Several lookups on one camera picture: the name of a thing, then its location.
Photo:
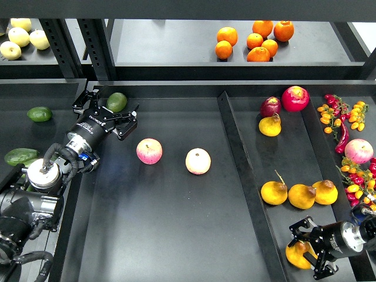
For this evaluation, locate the green avocado left tray top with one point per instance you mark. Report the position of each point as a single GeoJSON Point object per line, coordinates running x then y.
{"type": "Point", "coordinates": [20, 155]}

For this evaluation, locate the pink apple far right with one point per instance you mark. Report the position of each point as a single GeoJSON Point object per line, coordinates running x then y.
{"type": "Point", "coordinates": [359, 151]}

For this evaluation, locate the black perforated shelf post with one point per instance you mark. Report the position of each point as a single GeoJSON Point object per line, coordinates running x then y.
{"type": "Point", "coordinates": [61, 43]}
{"type": "Point", "coordinates": [97, 40]}

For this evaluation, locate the orange fruit right small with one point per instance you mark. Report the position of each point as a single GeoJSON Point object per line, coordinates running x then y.
{"type": "Point", "coordinates": [272, 46]}

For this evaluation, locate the orange fruit centre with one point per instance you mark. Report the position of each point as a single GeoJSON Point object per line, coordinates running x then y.
{"type": "Point", "coordinates": [254, 40]}

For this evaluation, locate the pale pink apple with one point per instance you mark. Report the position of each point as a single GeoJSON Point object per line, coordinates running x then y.
{"type": "Point", "coordinates": [198, 161]}

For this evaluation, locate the dark red apple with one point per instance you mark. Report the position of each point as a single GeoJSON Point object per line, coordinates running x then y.
{"type": "Point", "coordinates": [270, 106]}

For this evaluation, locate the black perforated shelf post left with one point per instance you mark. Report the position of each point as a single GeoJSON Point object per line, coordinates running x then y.
{"type": "Point", "coordinates": [61, 43]}

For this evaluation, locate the black left tray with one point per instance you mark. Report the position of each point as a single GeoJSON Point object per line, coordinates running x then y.
{"type": "Point", "coordinates": [17, 130]}

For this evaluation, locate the black upper shelf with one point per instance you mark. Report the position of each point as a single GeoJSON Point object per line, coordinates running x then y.
{"type": "Point", "coordinates": [175, 40]}

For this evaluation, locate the black right tray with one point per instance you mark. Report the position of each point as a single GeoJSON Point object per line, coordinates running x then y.
{"type": "Point", "coordinates": [302, 153]}

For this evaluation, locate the orange cherry tomato bunch left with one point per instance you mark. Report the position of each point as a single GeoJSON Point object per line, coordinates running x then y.
{"type": "Point", "coordinates": [329, 117]}

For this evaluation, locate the pale yellow pear top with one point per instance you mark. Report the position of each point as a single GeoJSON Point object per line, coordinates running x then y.
{"type": "Point", "coordinates": [24, 23]}

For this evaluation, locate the pink red apple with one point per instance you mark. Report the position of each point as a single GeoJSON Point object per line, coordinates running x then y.
{"type": "Point", "coordinates": [149, 151]}

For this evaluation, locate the green avocado upper left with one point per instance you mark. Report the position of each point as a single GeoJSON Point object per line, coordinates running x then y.
{"type": "Point", "coordinates": [40, 114]}

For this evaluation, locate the red cherry tomato bunch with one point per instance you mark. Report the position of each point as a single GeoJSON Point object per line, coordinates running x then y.
{"type": "Point", "coordinates": [336, 107]}

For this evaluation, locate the pale yellow pear middle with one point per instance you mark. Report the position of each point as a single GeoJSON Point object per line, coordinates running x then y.
{"type": "Point", "coordinates": [19, 36]}

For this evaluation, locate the pale yellow pear right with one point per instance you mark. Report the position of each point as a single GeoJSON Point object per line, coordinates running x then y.
{"type": "Point", "coordinates": [39, 39]}

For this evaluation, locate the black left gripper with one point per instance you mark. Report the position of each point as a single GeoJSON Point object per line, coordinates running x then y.
{"type": "Point", "coordinates": [96, 122]}

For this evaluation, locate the orange cherry tomato bunch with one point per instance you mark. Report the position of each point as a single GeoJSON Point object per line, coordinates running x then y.
{"type": "Point", "coordinates": [329, 117]}
{"type": "Point", "coordinates": [357, 115]}

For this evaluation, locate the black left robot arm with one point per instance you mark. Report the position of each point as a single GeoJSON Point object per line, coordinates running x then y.
{"type": "Point", "coordinates": [32, 196]}

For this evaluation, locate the pale yellow pear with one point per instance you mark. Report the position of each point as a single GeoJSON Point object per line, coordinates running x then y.
{"type": "Point", "coordinates": [39, 39]}
{"type": "Point", "coordinates": [10, 50]}
{"type": "Point", "coordinates": [19, 36]}
{"type": "Point", "coordinates": [24, 23]}

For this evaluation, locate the green avocado left tray middle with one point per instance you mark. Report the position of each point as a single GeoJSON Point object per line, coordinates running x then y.
{"type": "Point", "coordinates": [30, 188]}

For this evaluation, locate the black middle tray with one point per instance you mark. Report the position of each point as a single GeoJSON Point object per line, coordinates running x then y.
{"type": "Point", "coordinates": [142, 222]}

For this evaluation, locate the black tray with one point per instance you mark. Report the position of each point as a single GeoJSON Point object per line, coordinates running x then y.
{"type": "Point", "coordinates": [142, 222]}
{"type": "Point", "coordinates": [302, 153]}
{"type": "Point", "coordinates": [17, 130]}

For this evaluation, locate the bright red apple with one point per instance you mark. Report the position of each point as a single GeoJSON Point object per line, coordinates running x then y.
{"type": "Point", "coordinates": [295, 99]}

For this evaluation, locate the orange fruit front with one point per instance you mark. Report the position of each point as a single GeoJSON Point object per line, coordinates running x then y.
{"type": "Point", "coordinates": [258, 54]}

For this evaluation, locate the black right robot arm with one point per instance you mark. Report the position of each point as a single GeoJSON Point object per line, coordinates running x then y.
{"type": "Point", "coordinates": [368, 222]}

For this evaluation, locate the red chili pepper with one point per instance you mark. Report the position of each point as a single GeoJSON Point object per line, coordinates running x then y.
{"type": "Point", "coordinates": [340, 148]}

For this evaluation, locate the green avocado tray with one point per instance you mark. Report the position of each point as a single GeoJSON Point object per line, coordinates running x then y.
{"type": "Point", "coordinates": [30, 188]}
{"type": "Point", "coordinates": [20, 155]}

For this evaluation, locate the orange fruit lower left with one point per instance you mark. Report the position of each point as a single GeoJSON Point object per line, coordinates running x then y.
{"type": "Point", "coordinates": [223, 50]}

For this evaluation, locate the orange cherry tomato bunch right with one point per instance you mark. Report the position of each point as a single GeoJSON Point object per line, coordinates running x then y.
{"type": "Point", "coordinates": [357, 115]}

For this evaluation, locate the green avocado in middle tray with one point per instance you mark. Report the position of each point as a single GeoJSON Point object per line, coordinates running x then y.
{"type": "Point", "coordinates": [116, 102]}

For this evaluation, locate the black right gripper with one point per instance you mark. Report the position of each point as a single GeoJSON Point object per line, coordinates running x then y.
{"type": "Point", "coordinates": [340, 240]}

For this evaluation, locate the yellow pear with stem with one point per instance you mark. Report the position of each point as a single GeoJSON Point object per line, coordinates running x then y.
{"type": "Point", "coordinates": [274, 192]}

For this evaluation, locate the pale yellow pear front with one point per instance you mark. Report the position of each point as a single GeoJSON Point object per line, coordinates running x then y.
{"type": "Point", "coordinates": [10, 50]}

